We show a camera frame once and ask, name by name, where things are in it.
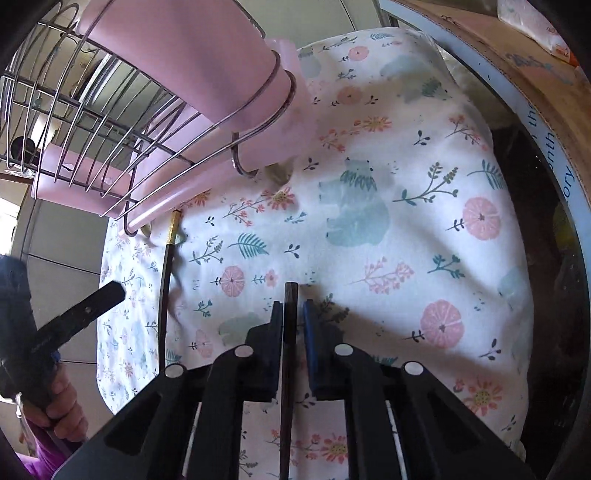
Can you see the dark chopstick with gold end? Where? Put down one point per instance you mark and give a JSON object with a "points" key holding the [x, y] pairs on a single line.
{"points": [[164, 286]]}

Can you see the pink plastic drip tray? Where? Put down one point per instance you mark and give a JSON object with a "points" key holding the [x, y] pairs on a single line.
{"points": [[184, 189]]}

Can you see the person's left forearm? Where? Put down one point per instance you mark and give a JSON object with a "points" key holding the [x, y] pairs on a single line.
{"points": [[41, 466]]}

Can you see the person's left hand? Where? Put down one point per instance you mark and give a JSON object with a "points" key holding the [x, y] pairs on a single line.
{"points": [[64, 406]]}

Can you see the brown cardboard box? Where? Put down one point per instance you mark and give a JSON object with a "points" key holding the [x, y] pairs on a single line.
{"points": [[508, 55]]}

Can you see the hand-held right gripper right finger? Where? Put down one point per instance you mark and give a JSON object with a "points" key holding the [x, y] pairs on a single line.
{"points": [[310, 332]]}

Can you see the pink plastic utensil holder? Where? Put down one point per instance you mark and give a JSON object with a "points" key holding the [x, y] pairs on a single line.
{"points": [[184, 46]]}

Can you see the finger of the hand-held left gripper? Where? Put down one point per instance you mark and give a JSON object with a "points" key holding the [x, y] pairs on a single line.
{"points": [[87, 309]]}

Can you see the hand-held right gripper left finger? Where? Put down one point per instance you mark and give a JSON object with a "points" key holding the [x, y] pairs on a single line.
{"points": [[277, 332]]}

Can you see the floral bear print tablecloth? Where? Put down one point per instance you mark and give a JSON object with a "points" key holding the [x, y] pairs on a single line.
{"points": [[392, 258]]}

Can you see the dark wooden chopstick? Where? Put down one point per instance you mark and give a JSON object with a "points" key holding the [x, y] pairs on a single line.
{"points": [[288, 332]]}

